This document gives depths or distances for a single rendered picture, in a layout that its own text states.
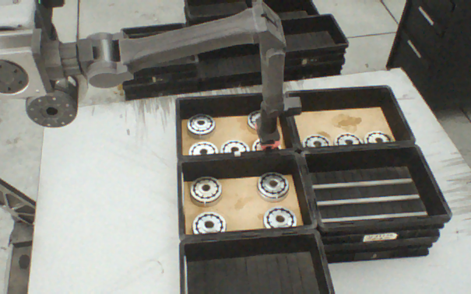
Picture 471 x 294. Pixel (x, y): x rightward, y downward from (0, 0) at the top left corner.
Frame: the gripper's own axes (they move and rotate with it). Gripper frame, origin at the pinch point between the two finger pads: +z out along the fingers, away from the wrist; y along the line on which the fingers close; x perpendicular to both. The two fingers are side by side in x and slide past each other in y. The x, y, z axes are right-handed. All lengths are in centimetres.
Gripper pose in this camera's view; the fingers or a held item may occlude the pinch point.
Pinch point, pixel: (265, 146)
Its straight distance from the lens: 168.4
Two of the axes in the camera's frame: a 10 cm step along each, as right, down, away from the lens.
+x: -9.8, 1.3, -1.3
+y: -1.8, -7.3, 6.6
